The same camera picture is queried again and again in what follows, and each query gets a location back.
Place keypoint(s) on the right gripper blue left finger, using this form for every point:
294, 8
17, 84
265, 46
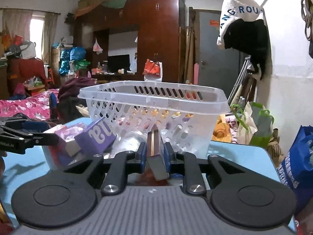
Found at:
140, 158

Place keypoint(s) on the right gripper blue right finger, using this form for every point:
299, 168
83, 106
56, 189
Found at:
169, 156

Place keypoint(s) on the red snack bag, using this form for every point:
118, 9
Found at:
147, 179

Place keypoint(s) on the pink tissue pack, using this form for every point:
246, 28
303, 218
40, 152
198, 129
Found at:
67, 151

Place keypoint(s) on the purple tissue box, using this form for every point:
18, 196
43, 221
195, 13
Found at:
95, 138

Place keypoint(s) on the pink floral bedspread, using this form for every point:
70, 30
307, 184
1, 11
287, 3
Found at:
34, 107

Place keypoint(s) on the clear plastic laundry basket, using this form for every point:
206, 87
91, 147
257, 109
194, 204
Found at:
185, 114

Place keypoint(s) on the yellow orange blanket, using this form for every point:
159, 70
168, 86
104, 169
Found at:
221, 132

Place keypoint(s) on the dark purple clothes pile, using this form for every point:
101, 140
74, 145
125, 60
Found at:
68, 99

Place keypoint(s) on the red white plastic bag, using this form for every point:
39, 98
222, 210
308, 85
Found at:
153, 71

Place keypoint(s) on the green and white bag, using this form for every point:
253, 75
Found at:
255, 124

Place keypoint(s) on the black television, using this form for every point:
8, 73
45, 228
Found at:
118, 62

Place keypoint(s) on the grey metal door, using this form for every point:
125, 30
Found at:
219, 68

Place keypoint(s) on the blue plastic bags stack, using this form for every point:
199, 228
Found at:
68, 58

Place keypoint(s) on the beige window curtain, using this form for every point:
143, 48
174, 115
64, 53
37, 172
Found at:
17, 22

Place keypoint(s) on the dark red wooden wardrobe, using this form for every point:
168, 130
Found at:
160, 26

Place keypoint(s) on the blue shopping bag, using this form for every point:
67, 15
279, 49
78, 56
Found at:
295, 171

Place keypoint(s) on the black hanging garment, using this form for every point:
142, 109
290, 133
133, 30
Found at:
250, 38

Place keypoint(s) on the white tote bag blue letters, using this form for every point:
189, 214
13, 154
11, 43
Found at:
232, 10

